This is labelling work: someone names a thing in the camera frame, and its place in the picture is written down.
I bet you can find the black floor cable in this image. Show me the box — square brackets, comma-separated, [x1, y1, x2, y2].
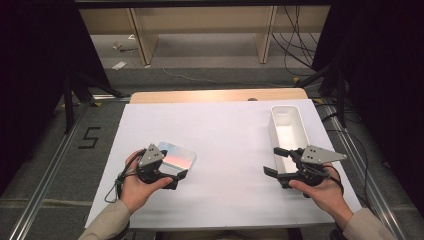
[313, 99, 384, 231]

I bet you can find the left hand-held gripper cable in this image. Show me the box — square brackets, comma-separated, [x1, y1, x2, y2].
[104, 148, 148, 204]

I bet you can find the white plastic bin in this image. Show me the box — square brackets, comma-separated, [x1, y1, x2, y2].
[268, 105, 313, 176]

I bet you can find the person's left hand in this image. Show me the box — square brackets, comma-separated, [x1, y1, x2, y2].
[119, 149, 174, 214]

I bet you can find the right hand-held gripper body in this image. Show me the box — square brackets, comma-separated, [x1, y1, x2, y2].
[279, 144, 348, 189]

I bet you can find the right hand-held gripper cable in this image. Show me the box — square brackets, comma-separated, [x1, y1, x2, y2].
[323, 164, 345, 196]

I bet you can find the person's right hand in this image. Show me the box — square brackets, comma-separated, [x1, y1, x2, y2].
[289, 165, 354, 229]

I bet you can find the white board mat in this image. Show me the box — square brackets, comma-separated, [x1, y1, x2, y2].
[84, 99, 363, 231]

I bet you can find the iridescent phone case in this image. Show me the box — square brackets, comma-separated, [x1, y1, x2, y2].
[156, 141, 198, 174]

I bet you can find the aluminium floor rail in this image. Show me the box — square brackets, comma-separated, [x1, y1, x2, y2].
[321, 98, 408, 240]
[8, 94, 132, 240]

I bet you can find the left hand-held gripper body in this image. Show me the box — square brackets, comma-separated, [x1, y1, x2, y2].
[135, 143, 168, 184]

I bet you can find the black metal stand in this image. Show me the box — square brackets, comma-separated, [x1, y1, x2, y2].
[61, 71, 125, 134]
[296, 63, 348, 129]

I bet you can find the dark curtain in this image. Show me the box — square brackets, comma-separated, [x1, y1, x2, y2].
[311, 0, 424, 218]
[0, 0, 112, 198]

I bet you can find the hand-held gripper cable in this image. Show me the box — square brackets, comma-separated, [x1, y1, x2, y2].
[104, 148, 148, 204]
[323, 164, 345, 196]

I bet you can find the black cable bundle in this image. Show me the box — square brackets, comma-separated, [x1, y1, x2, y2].
[271, 4, 321, 78]

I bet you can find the light wooden desk frame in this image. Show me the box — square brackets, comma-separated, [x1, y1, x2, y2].
[79, 5, 331, 66]

